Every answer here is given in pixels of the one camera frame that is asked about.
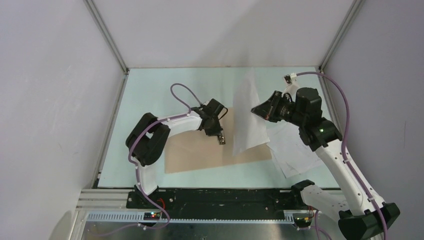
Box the right corner aluminium post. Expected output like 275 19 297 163
318 0 366 71

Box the left corner aluminium post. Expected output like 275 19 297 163
83 0 129 75

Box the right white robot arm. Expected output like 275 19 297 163
251 87 400 240

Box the printed paper sheet stack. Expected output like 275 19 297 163
266 123 324 178

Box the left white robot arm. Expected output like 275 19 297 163
125 98 229 208

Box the metal folder clip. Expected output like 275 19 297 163
217 132 226 145

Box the left circuit board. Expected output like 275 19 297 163
143 212 161 221

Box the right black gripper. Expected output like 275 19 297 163
251 90 306 127

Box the white paper sheet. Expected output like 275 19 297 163
232 69 270 156

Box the corner aluminium post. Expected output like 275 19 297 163
318 0 366 71
83 0 129 75

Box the aluminium frame rail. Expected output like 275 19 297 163
77 188 312 224

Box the circuit board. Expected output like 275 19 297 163
143 212 161 221
294 217 312 229

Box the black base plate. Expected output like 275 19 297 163
126 187 315 221

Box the brown cardboard folder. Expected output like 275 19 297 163
164 108 272 174

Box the right circuit board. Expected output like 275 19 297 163
294 217 312 229

